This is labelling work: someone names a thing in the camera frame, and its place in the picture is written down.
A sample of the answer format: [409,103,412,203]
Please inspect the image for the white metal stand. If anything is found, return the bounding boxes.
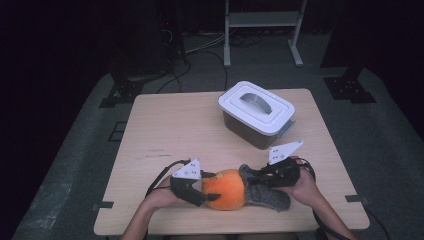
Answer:
[223,0,308,69]

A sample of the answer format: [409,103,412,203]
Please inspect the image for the transparent grey storage box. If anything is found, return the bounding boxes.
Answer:
[222,111,295,151]

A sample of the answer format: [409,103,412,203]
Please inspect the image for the grey box with white lid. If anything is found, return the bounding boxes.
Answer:
[218,80,296,137]

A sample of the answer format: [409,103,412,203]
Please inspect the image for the grey fuzzy cloth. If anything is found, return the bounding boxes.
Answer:
[238,163,291,213]

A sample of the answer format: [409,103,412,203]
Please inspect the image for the hand-held gripper cable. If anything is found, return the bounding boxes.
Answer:
[295,156,353,240]
[145,159,192,198]

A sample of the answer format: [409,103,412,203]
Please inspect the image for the right hand-held gripper cable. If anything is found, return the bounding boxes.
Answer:
[295,156,353,240]

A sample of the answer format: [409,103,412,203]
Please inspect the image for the black floor cable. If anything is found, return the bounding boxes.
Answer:
[156,49,230,94]

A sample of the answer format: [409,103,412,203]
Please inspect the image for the left hand-held gripper cable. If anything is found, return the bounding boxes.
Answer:
[145,159,192,198]

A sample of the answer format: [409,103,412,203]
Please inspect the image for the black stand base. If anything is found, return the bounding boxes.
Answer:
[323,66,378,104]
[98,71,168,109]

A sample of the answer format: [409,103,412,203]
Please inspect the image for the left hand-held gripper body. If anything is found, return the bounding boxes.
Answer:
[169,158,208,208]

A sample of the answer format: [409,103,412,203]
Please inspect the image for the black tape strip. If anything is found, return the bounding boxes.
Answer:
[345,195,370,206]
[91,201,115,212]

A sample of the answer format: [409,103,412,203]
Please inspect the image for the orange plush toy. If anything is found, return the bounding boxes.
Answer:
[200,168,247,212]

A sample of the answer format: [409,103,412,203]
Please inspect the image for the person's left hand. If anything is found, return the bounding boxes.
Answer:
[144,176,188,212]

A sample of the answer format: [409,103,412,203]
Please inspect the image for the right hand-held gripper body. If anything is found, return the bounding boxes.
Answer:
[266,140,304,188]

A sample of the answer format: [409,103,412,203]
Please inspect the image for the person's right hand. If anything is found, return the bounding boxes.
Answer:
[278,156,322,210]

